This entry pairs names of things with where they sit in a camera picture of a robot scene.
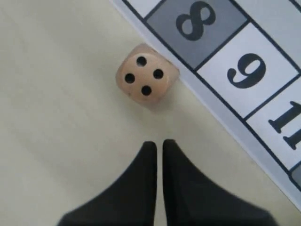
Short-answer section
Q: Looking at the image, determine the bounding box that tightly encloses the beige wooden die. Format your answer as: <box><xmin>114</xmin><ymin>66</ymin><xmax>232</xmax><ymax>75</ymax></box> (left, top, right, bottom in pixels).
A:
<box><xmin>115</xmin><ymin>43</ymin><xmax>180</xmax><ymax>111</ymax></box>

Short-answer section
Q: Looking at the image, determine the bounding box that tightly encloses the paper game board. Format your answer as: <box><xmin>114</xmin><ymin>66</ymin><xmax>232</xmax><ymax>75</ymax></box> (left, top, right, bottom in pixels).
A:
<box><xmin>113</xmin><ymin>0</ymin><xmax>301</xmax><ymax>207</ymax></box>

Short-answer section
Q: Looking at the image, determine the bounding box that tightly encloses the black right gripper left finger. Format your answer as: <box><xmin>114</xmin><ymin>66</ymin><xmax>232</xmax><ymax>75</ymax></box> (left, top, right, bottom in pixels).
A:
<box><xmin>58</xmin><ymin>141</ymin><xmax>157</xmax><ymax>226</ymax></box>

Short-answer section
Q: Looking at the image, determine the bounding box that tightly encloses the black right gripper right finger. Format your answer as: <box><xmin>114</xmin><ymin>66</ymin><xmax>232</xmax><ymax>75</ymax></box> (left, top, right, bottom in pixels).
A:
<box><xmin>162</xmin><ymin>139</ymin><xmax>276</xmax><ymax>226</ymax></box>

